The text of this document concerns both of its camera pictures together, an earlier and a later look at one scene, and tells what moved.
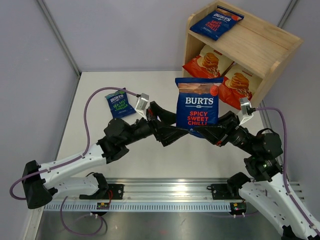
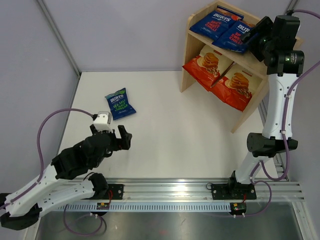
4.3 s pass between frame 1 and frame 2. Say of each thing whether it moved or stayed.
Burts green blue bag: stayed
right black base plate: stayed
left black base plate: stayed
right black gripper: moved
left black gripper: moved
